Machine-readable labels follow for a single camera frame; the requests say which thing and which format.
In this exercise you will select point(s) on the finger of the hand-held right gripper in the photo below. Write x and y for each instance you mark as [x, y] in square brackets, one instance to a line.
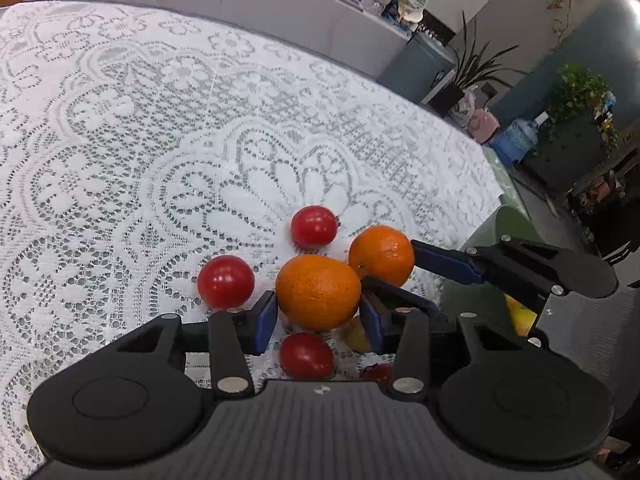
[405, 297]
[442, 262]

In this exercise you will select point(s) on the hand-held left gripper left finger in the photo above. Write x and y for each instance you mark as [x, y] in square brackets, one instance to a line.
[262, 322]

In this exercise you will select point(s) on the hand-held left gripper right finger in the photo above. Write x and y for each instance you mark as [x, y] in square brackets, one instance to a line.
[372, 325]

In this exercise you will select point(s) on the small brown kiwi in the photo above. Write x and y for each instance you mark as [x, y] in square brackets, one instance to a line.
[357, 335]

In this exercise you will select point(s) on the red tomato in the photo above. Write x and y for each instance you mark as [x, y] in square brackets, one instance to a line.
[313, 226]
[226, 281]
[377, 372]
[306, 355]

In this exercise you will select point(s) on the orange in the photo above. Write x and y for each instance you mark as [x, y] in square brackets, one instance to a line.
[317, 290]
[382, 255]

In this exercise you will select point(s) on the green colander bowl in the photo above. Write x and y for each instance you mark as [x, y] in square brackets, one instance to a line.
[515, 227]

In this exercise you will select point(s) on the blue water bottle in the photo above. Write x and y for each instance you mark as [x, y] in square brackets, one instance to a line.
[517, 140]

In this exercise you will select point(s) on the white plastic bag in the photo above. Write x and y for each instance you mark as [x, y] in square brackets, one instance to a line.
[465, 107]

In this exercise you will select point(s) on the dark cabinet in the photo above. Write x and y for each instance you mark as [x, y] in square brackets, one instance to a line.
[570, 155]

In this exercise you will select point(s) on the long-leaf potted plant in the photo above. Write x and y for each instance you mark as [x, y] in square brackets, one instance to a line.
[465, 70]

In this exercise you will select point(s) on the grey trash bin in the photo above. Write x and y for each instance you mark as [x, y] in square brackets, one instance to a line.
[420, 65]

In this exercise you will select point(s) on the white lace tablecloth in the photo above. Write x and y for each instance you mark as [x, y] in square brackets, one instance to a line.
[125, 160]

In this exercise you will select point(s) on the green ivy plant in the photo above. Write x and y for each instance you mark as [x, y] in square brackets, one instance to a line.
[580, 95]

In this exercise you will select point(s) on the white marble media console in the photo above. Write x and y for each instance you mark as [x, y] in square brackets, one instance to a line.
[300, 5]

